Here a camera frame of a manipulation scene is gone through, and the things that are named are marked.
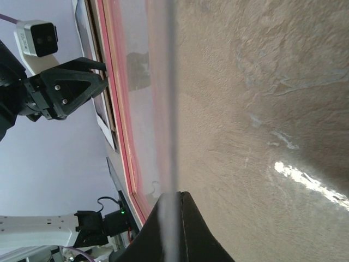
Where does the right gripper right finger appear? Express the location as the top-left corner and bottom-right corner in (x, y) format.
(181, 192), (234, 261)

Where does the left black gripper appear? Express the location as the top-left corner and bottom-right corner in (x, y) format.
(23, 57), (108, 122)

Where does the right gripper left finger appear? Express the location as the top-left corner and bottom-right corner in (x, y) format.
(115, 192), (182, 261)

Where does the landscape photo print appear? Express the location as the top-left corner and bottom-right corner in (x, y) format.
(71, 0), (117, 150)

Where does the pink wooden picture frame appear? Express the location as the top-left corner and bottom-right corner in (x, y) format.
(94, 0), (170, 227)

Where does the clear acrylic sheet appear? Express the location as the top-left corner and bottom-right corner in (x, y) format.
(119, 1), (178, 211)

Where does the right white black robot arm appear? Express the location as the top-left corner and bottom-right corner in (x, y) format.
(1, 192), (233, 261)

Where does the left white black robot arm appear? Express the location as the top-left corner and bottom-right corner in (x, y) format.
(1, 43), (108, 138)

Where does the brown cardboard backing board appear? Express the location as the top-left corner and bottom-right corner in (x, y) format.
(84, 1), (118, 151)

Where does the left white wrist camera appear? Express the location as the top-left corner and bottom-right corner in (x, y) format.
(14, 20), (59, 75)

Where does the aluminium mounting rail bed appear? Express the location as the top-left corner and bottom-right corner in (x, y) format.
(0, 157), (142, 262)

